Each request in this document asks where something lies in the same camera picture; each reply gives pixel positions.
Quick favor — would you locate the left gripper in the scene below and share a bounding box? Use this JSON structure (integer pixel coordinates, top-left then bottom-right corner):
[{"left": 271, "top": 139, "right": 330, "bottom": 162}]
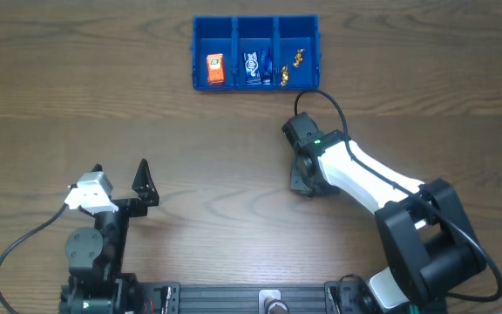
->
[{"left": 91, "top": 158, "right": 161, "bottom": 218}]

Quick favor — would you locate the orange candy box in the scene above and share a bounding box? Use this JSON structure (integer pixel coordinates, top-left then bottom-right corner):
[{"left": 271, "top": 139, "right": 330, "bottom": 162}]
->
[{"left": 206, "top": 53, "right": 227, "bottom": 85}]

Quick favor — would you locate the blue candy pack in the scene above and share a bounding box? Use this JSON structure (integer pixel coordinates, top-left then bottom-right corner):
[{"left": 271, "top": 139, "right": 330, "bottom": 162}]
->
[
  {"left": 260, "top": 47, "right": 275, "bottom": 85},
  {"left": 241, "top": 51, "right": 263, "bottom": 86}
]

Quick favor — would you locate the blue tray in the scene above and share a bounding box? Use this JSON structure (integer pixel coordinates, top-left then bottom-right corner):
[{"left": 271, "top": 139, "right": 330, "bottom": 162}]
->
[{"left": 192, "top": 15, "right": 322, "bottom": 92}]

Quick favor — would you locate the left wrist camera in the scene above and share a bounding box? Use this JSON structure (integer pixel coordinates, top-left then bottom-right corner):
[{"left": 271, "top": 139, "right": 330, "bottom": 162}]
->
[{"left": 64, "top": 171, "right": 120, "bottom": 215}]

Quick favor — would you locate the mounting rail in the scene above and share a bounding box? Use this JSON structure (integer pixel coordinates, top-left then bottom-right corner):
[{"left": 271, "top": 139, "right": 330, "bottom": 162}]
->
[{"left": 139, "top": 281, "right": 368, "bottom": 314}]

